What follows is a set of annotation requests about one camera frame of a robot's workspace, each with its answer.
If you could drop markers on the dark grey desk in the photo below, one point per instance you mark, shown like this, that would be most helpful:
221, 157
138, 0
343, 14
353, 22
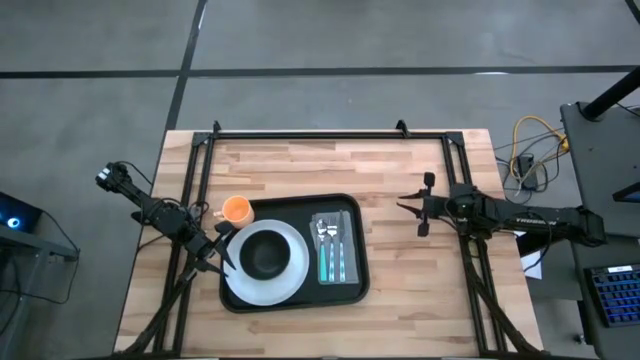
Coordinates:
610, 345

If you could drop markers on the black pole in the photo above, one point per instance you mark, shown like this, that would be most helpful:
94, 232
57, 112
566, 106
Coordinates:
612, 94

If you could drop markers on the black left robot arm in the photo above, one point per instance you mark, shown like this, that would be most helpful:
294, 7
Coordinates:
150, 210

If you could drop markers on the black metal table frame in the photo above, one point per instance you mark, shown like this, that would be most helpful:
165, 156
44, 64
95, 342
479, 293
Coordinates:
325, 135

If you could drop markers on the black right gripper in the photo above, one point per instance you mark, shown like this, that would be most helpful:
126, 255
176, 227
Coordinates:
435, 207

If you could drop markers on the black bowl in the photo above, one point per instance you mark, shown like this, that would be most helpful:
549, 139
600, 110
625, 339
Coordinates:
265, 255

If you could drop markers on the grey cloth napkin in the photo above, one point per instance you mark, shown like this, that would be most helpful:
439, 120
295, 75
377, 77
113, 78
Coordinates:
352, 250

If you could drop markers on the black monitor corner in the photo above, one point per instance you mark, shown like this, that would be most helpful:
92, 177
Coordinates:
631, 194

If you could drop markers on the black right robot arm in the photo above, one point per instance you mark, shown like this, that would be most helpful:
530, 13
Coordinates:
540, 220

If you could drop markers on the orange cup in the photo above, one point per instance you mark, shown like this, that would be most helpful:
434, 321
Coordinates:
236, 210

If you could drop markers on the black plastic tray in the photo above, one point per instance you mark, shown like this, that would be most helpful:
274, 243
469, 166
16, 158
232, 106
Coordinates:
300, 210

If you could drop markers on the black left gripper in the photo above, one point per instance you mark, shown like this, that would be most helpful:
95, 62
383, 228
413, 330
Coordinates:
205, 247

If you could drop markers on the white paper sheet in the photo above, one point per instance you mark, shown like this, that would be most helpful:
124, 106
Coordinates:
534, 270

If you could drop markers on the white round plate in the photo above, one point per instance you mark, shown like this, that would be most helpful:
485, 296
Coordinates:
265, 292

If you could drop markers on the backlit keyboard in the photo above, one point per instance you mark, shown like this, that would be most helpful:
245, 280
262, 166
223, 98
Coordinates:
617, 295

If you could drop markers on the computer with blue light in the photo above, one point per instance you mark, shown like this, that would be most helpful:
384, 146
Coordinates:
15, 220

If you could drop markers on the grey side table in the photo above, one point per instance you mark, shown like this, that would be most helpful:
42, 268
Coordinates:
45, 247

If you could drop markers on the black power adapter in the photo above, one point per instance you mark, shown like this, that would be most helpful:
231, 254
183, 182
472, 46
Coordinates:
527, 172

